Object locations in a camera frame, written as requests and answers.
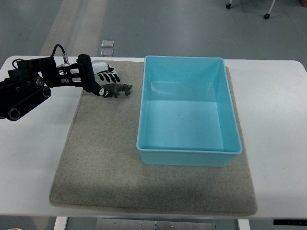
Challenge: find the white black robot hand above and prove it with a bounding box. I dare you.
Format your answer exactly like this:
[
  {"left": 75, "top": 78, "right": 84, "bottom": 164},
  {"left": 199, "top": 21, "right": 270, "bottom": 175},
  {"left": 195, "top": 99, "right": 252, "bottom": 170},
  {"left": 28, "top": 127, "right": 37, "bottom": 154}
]
[{"left": 59, "top": 62, "right": 120, "bottom": 98}]

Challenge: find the brown toy hippo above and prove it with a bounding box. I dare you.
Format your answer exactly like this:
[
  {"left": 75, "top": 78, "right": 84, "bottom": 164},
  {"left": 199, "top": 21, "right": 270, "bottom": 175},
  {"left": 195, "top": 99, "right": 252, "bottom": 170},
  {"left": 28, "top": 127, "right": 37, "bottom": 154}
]
[{"left": 102, "top": 83, "right": 132, "bottom": 98}]

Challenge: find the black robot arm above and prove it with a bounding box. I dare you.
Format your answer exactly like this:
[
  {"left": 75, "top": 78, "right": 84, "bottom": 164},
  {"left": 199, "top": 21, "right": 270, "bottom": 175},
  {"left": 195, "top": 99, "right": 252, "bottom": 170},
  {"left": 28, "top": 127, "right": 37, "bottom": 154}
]
[{"left": 0, "top": 54, "right": 104, "bottom": 121}]

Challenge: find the blue plastic box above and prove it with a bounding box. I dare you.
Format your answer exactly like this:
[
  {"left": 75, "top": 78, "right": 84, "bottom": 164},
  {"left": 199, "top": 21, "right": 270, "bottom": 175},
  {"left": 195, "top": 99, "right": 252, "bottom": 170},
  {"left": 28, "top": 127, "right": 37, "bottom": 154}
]
[{"left": 136, "top": 56, "right": 243, "bottom": 167}]

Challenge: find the lower clear floor tile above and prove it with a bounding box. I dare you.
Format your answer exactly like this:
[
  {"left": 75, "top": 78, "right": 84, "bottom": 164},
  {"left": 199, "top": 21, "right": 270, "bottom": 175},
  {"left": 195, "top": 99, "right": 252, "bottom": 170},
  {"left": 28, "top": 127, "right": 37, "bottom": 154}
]
[{"left": 100, "top": 49, "right": 114, "bottom": 57}]

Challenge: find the clear floor tile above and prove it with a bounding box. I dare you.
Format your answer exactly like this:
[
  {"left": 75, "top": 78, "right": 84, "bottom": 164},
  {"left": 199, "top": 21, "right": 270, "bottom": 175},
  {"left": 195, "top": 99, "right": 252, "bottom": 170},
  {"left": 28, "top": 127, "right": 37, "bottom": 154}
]
[
  {"left": 100, "top": 49, "right": 114, "bottom": 57},
  {"left": 101, "top": 39, "right": 114, "bottom": 47}
]

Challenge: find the upper clear floor tile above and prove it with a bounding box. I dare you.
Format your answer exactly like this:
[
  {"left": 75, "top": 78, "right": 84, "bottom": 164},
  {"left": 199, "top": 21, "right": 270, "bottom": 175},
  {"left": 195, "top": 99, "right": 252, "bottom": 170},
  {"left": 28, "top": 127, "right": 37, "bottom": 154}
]
[{"left": 101, "top": 39, "right": 114, "bottom": 47}]

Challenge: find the grey felt mat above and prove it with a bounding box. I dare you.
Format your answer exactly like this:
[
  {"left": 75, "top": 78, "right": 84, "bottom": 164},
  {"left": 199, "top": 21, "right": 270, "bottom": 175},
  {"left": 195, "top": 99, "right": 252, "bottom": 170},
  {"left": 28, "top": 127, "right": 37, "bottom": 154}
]
[{"left": 49, "top": 61, "right": 258, "bottom": 216}]

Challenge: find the right chair caster wheel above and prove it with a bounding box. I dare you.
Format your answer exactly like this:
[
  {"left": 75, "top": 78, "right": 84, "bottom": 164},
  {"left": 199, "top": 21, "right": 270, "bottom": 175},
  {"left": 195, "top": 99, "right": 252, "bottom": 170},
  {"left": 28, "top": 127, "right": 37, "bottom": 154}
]
[{"left": 263, "top": 13, "right": 270, "bottom": 20}]

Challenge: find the black table control panel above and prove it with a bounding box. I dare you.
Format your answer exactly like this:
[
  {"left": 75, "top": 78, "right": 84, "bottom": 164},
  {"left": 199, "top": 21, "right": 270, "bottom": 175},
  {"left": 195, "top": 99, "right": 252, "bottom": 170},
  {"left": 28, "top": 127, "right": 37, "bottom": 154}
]
[{"left": 273, "top": 219, "right": 307, "bottom": 226}]

